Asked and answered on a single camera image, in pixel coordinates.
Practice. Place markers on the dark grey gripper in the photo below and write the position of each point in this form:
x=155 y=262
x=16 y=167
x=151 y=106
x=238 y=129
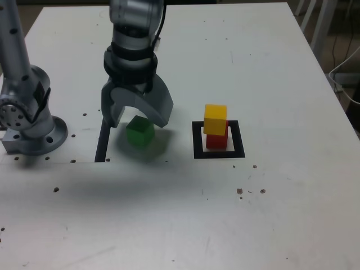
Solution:
x=135 y=86

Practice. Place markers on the green cube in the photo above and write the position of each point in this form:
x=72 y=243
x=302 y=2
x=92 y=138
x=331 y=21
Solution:
x=137 y=135

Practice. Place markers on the yellow cube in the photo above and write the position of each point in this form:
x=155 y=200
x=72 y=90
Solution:
x=215 y=121

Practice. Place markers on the red cube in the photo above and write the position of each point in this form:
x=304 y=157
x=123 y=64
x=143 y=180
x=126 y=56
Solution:
x=216 y=142

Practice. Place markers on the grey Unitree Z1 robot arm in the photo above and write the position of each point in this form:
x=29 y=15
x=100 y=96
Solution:
x=31 y=135

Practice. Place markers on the black tape square outline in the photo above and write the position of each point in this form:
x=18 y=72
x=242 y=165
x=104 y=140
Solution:
x=197 y=140

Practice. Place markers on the black tape strip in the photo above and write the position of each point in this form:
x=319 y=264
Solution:
x=101 y=146

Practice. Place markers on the white furniture legs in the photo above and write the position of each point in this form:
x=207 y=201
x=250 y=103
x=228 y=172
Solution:
x=320 y=25

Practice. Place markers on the white box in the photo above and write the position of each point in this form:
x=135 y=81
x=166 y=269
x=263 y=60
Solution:
x=348 y=79

